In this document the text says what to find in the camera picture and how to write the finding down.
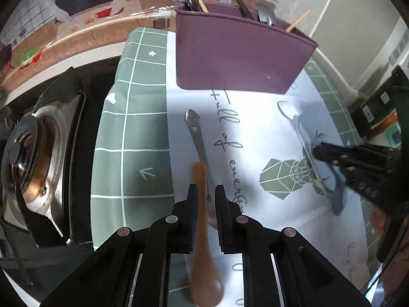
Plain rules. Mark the gas stove burner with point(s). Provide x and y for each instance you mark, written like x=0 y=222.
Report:
x=37 y=163

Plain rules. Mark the right hand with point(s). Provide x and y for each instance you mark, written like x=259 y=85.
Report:
x=393 y=250

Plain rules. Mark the grey smiley-handle spoon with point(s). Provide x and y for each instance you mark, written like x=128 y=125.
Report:
x=193 y=122

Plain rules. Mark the purple plastic utensil caddy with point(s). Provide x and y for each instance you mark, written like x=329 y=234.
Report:
x=221 y=50

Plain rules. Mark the steel spoon textured handle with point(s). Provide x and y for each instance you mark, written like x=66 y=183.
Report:
x=244 y=10

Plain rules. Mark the blue-grey plastic utensil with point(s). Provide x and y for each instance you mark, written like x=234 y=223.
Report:
x=332 y=180

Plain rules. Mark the white and green mat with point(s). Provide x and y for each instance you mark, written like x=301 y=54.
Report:
x=144 y=153

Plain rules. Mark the steel utensil in caddy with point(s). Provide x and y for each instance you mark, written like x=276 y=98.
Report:
x=266 y=14

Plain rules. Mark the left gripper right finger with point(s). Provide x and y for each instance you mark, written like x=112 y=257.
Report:
x=224 y=219

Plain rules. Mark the brown wooden spoon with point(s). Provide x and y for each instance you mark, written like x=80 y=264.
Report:
x=207 y=288

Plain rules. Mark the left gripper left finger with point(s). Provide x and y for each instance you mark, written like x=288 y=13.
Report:
x=191 y=214

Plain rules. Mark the wooden chopstick in caddy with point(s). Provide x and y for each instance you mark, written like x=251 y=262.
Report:
x=298 y=20

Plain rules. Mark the teal sponge holder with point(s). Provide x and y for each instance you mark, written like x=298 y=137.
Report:
x=393 y=134

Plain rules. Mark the black box with labels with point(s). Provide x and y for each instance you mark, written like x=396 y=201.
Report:
x=380 y=105

